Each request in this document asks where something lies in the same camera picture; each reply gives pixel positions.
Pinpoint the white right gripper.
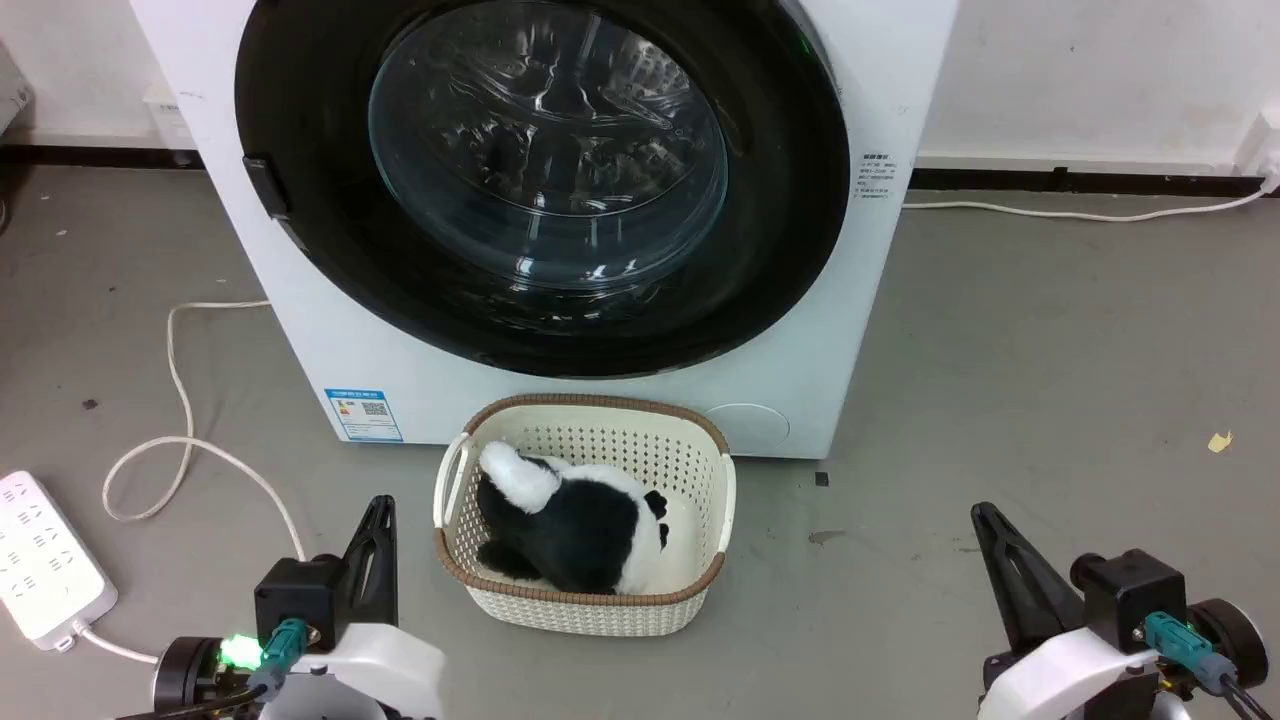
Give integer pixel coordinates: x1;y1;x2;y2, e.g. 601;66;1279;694
971;502;1270;720

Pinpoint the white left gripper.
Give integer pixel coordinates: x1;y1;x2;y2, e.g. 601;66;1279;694
152;496;447;720

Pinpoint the white front-load washing machine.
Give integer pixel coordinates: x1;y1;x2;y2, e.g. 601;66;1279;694
130;0;959;460

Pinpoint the round black glass washer door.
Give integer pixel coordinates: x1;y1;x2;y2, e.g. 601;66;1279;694
235;0;851;379

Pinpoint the blue white energy label sticker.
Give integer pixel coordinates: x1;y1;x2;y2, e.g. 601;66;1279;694
324;388;404;443

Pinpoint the black white plush toy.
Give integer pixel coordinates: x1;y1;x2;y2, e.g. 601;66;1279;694
474;441;670;596

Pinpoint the cream plastic laundry basket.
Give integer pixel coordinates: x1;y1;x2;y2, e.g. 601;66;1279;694
433;394;737;638

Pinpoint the round white filter cover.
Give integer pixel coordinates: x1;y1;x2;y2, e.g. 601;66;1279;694
704;403;791;450

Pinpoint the white power strip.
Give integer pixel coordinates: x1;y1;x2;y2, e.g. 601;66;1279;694
0;471;119;652

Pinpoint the small printed text sticker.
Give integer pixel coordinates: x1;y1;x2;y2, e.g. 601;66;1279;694
858;152;899;202

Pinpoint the teal plug left gripper cable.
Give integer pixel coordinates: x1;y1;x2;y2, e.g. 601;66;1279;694
115;618;309;720

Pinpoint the teal plug gripper cable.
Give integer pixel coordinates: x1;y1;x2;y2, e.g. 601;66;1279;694
115;618;309;720
1145;612;1276;720

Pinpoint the teal plug right gripper cable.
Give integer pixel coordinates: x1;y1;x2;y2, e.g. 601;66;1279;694
1145;612;1276;720

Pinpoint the white power strip cable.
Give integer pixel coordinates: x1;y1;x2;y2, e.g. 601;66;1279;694
72;300;307;664

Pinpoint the long thin white floor cable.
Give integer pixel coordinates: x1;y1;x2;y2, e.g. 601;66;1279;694
902;178;1280;223

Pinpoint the dark grey metal bracket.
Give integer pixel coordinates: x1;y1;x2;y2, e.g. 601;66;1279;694
243;156;309;251

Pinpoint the white wall plug box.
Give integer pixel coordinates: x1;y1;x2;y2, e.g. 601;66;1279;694
1235;108;1280;193

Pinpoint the grey box by wall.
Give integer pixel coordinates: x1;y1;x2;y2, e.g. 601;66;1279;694
0;42;35;135

